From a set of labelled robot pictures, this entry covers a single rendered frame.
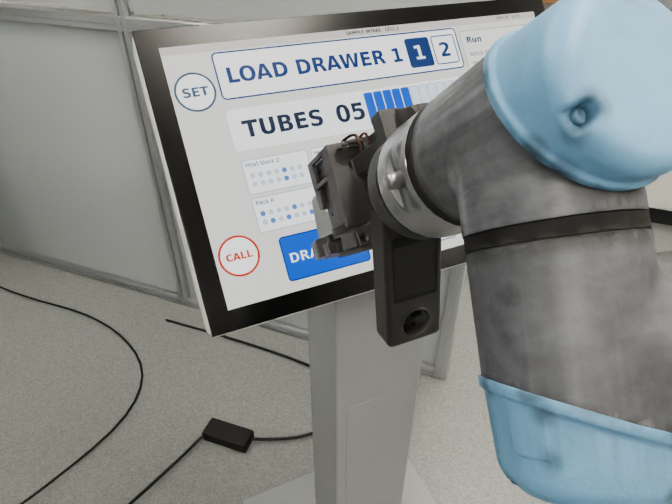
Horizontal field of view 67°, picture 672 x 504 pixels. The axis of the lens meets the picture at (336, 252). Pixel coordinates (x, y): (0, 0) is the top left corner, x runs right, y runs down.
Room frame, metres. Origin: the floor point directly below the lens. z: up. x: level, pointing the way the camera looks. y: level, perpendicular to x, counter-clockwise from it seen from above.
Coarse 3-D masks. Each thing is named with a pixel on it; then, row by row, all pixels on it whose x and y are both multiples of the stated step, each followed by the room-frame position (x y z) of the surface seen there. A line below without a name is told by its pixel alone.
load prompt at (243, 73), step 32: (416, 32) 0.64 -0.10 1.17; (448, 32) 0.65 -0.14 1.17; (224, 64) 0.53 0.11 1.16; (256, 64) 0.55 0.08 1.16; (288, 64) 0.56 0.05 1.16; (320, 64) 0.57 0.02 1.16; (352, 64) 0.58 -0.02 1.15; (384, 64) 0.60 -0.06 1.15; (416, 64) 0.61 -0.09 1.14; (448, 64) 0.63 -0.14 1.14; (224, 96) 0.51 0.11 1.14
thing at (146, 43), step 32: (512, 0) 0.72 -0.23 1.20; (160, 32) 0.54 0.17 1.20; (192, 32) 0.55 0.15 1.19; (224, 32) 0.56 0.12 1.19; (256, 32) 0.57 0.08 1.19; (288, 32) 0.58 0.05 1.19; (160, 64) 0.51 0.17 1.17; (160, 96) 0.49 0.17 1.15; (160, 128) 0.47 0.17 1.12; (192, 192) 0.44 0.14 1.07; (192, 224) 0.41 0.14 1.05; (192, 256) 0.39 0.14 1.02; (448, 256) 0.47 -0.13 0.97; (320, 288) 0.40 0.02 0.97; (352, 288) 0.41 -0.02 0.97; (224, 320) 0.36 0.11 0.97; (256, 320) 0.37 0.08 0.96
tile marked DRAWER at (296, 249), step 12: (288, 240) 0.43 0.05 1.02; (300, 240) 0.43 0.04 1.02; (312, 240) 0.44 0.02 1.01; (288, 252) 0.42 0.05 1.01; (300, 252) 0.42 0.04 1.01; (312, 252) 0.43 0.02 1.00; (288, 264) 0.41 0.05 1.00; (300, 264) 0.42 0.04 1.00; (312, 264) 0.42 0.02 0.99; (324, 264) 0.42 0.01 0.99; (336, 264) 0.43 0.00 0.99; (348, 264) 0.43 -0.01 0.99; (288, 276) 0.40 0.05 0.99; (300, 276) 0.41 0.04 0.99; (312, 276) 0.41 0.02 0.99
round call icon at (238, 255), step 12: (216, 240) 0.41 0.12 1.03; (228, 240) 0.41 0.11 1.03; (240, 240) 0.42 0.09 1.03; (252, 240) 0.42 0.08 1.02; (216, 252) 0.40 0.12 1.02; (228, 252) 0.40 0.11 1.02; (240, 252) 0.41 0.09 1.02; (252, 252) 0.41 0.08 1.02; (228, 264) 0.40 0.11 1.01; (240, 264) 0.40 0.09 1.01; (252, 264) 0.40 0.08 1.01; (228, 276) 0.39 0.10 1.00; (240, 276) 0.39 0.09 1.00
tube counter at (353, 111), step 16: (448, 80) 0.61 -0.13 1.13; (336, 96) 0.55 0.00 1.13; (352, 96) 0.56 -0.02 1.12; (368, 96) 0.56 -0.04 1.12; (384, 96) 0.57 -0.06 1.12; (400, 96) 0.58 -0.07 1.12; (416, 96) 0.58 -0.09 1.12; (432, 96) 0.59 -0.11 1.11; (336, 112) 0.54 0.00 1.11; (352, 112) 0.54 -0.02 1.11; (368, 112) 0.55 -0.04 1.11; (352, 128) 0.53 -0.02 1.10; (368, 128) 0.54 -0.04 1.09
